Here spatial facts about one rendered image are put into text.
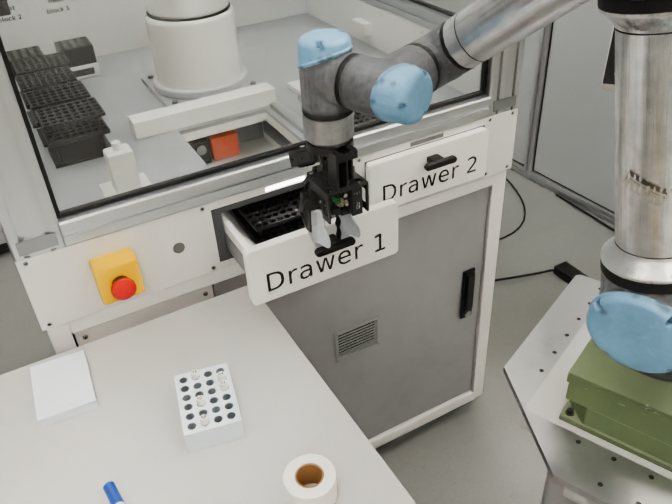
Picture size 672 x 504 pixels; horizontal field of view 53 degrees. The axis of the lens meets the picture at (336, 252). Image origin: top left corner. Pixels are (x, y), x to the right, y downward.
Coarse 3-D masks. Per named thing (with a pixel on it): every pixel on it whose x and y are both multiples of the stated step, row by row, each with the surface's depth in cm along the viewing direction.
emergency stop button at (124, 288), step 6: (114, 282) 110; (120, 282) 110; (126, 282) 110; (132, 282) 111; (114, 288) 109; (120, 288) 110; (126, 288) 110; (132, 288) 111; (114, 294) 110; (120, 294) 110; (126, 294) 111; (132, 294) 111
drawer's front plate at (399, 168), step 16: (480, 128) 141; (432, 144) 136; (448, 144) 137; (464, 144) 139; (480, 144) 141; (384, 160) 131; (400, 160) 133; (416, 160) 135; (464, 160) 141; (480, 160) 144; (368, 176) 132; (384, 176) 133; (400, 176) 135; (416, 176) 137; (432, 176) 139; (448, 176) 142; (464, 176) 144; (480, 176) 146; (416, 192) 139; (432, 192) 142
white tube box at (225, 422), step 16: (208, 368) 106; (224, 368) 106; (176, 384) 104; (192, 384) 103; (208, 384) 105; (192, 400) 101; (208, 400) 101; (224, 400) 101; (192, 416) 99; (208, 416) 98; (224, 416) 98; (240, 416) 98; (192, 432) 96; (208, 432) 97; (224, 432) 98; (240, 432) 99; (192, 448) 97
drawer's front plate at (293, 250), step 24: (360, 216) 116; (384, 216) 119; (288, 240) 111; (360, 240) 119; (384, 240) 122; (264, 264) 111; (288, 264) 114; (312, 264) 116; (336, 264) 119; (360, 264) 122; (264, 288) 114; (288, 288) 116
